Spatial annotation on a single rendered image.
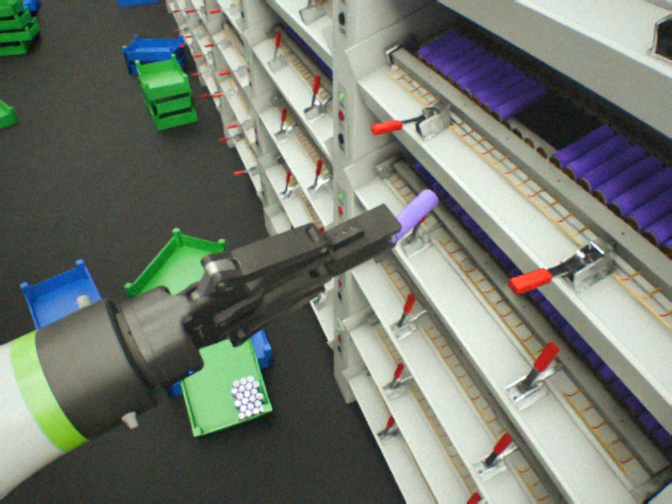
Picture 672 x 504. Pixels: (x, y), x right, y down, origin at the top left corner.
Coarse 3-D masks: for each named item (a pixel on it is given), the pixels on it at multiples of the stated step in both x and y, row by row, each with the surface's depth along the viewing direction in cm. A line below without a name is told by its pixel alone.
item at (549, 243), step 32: (384, 32) 70; (416, 32) 72; (448, 32) 73; (352, 64) 71; (384, 64) 73; (384, 96) 69; (448, 128) 60; (512, 128) 57; (448, 160) 57; (480, 160) 55; (448, 192) 60; (480, 192) 53; (512, 192) 51; (480, 224) 55; (512, 224) 49; (544, 224) 48; (512, 256) 51; (544, 256) 46; (544, 288) 47; (608, 288) 42; (576, 320) 44; (608, 320) 40; (640, 320) 39; (608, 352) 41; (640, 352) 38; (640, 384) 38
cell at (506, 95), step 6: (528, 78) 58; (516, 84) 58; (522, 84) 58; (528, 84) 58; (534, 84) 58; (504, 90) 58; (510, 90) 58; (516, 90) 58; (522, 90) 58; (492, 96) 58; (498, 96) 58; (504, 96) 58; (510, 96) 58; (516, 96) 58; (486, 102) 58; (492, 102) 58; (498, 102) 58; (504, 102) 58; (492, 108) 58
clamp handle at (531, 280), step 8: (584, 256) 41; (560, 264) 42; (568, 264) 41; (576, 264) 41; (584, 264) 41; (528, 272) 41; (536, 272) 41; (544, 272) 41; (552, 272) 41; (560, 272) 41; (568, 272) 41; (512, 280) 40; (520, 280) 40; (528, 280) 40; (536, 280) 40; (544, 280) 40; (512, 288) 40; (520, 288) 40; (528, 288) 40
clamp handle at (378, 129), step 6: (426, 114) 59; (396, 120) 59; (408, 120) 59; (414, 120) 59; (420, 120) 59; (426, 120) 59; (372, 126) 58; (378, 126) 58; (384, 126) 58; (390, 126) 58; (396, 126) 58; (402, 126) 59; (372, 132) 58; (378, 132) 58; (384, 132) 58
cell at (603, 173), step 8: (624, 152) 47; (632, 152) 46; (640, 152) 46; (608, 160) 47; (616, 160) 47; (624, 160) 46; (632, 160) 46; (640, 160) 47; (600, 168) 47; (608, 168) 46; (616, 168) 46; (624, 168) 47; (584, 176) 47; (592, 176) 46; (600, 176) 46; (608, 176) 46; (592, 184) 46; (600, 184) 47
